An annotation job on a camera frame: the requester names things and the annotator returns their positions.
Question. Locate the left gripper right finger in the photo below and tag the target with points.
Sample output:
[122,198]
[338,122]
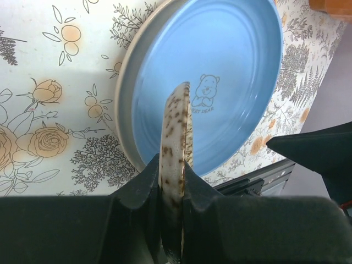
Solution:
[259,229]

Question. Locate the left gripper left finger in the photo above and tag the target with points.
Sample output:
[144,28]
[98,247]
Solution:
[122,227]

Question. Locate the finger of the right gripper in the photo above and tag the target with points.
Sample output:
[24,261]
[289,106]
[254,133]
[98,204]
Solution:
[326,152]

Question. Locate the small cream patterned plate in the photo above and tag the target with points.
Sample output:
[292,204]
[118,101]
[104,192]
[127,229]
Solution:
[176,151]

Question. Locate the blue round plate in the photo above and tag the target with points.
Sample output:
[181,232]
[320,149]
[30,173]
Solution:
[230,53]

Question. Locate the orange plastic bin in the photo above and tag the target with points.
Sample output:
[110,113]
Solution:
[338,9]

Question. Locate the aluminium rail frame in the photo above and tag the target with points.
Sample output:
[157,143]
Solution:
[266,181]

